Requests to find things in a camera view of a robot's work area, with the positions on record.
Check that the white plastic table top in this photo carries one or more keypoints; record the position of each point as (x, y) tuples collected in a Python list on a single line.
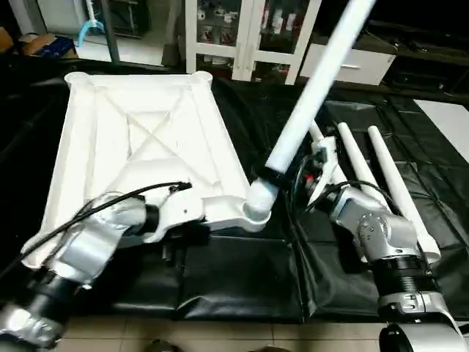
[(146, 139)]

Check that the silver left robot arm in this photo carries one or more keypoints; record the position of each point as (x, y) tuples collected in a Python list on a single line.
[(80, 257)]

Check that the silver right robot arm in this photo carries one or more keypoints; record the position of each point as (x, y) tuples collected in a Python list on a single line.
[(381, 242)]

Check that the black work mat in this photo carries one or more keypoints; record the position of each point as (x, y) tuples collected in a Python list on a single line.
[(234, 286)]

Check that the white drawer unit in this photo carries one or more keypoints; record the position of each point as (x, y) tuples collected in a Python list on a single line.
[(348, 67)]

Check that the white glass door cabinet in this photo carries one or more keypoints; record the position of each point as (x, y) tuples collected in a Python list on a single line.
[(242, 37)]

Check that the white flat board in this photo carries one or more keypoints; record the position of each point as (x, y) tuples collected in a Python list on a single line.
[(448, 128)]

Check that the dark low media cabinet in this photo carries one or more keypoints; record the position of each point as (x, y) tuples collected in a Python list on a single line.
[(432, 62)]

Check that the grey vertical metal pole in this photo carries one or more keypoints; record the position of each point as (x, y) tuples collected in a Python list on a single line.
[(111, 33)]

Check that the light blue plastic object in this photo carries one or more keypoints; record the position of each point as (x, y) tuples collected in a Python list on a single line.
[(88, 31)]

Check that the brown cardboard box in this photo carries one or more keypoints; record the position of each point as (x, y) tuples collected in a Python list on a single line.
[(47, 45)]

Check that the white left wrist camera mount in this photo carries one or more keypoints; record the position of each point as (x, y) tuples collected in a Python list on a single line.
[(179, 213)]

